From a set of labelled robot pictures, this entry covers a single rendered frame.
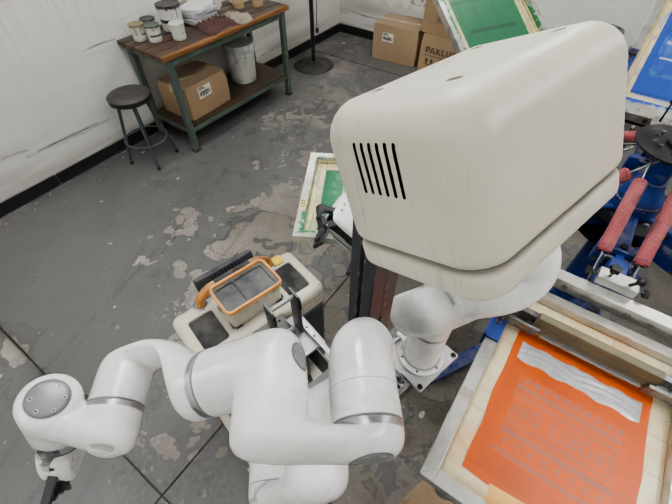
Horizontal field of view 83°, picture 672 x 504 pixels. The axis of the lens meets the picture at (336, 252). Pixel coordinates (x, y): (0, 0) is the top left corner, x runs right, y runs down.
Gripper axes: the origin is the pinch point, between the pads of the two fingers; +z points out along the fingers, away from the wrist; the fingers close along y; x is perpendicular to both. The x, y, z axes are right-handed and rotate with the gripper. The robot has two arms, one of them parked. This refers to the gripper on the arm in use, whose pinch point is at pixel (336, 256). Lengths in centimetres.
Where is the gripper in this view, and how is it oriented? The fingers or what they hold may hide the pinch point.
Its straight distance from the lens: 76.0
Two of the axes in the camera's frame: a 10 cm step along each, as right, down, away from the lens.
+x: 6.1, -3.1, -7.3
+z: -3.3, 7.4, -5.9
